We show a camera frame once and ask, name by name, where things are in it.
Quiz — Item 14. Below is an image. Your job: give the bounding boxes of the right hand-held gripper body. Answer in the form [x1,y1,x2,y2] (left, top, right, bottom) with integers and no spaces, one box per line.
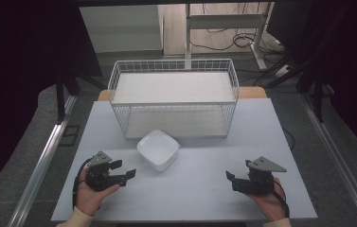
[243,156,288,195]

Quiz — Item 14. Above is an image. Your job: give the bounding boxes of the white wire two-tier rack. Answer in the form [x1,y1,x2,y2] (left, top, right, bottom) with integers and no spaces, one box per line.
[107,58,240,140]

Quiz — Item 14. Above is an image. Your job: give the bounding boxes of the black floor cables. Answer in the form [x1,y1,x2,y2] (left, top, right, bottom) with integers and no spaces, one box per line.
[188,3,294,87]

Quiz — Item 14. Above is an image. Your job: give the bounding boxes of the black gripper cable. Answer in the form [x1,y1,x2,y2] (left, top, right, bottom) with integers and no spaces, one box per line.
[272,179,291,219]
[72,157,93,211]

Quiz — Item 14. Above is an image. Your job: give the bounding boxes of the person's left hand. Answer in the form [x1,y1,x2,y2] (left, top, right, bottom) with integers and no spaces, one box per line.
[76,166,121,218]

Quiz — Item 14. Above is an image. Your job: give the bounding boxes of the black metal stand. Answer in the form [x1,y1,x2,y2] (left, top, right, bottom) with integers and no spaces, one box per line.
[54,70,108,125]
[262,6,350,124]

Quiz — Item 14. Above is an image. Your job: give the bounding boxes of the silver metal rail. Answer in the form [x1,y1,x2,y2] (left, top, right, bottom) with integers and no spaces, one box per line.
[7,96,78,227]
[298,94,357,227]

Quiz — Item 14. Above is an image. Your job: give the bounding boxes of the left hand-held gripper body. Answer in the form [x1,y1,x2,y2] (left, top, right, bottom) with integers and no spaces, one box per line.
[85,150,127,192]

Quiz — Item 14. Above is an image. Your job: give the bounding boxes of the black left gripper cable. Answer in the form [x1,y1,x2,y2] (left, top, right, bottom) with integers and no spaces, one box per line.
[72,157,93,211]

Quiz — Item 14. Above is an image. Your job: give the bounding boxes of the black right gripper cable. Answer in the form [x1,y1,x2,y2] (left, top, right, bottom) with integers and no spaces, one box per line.
[272,179,291,219]

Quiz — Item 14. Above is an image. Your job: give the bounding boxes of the white square plate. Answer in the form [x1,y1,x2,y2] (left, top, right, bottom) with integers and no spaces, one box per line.
[136,129,181,172]

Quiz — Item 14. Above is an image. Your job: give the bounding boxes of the thin black cable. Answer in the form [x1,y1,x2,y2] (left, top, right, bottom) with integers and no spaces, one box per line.
[281,126,295,151]

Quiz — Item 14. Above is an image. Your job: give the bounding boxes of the wooden table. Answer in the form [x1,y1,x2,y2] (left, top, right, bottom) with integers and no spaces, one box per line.
[98,86,268,102]

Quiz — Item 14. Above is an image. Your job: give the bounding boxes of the white power strip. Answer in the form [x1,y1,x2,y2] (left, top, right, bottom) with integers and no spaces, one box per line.
[274,63,292,79]

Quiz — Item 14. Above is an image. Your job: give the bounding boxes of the dark floor grate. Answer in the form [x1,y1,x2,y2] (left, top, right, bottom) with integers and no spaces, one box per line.
[59,125,81,148]

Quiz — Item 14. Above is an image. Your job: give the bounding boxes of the white metal desk frame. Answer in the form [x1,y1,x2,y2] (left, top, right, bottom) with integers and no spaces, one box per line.
[184,2,275,71]

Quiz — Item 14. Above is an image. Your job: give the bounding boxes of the dark curtain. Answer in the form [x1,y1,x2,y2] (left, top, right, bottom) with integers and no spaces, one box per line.
[266,0,357,165]

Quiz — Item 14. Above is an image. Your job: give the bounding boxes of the person's right hand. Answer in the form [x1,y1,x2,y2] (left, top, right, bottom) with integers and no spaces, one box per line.
[245,177,286,222]

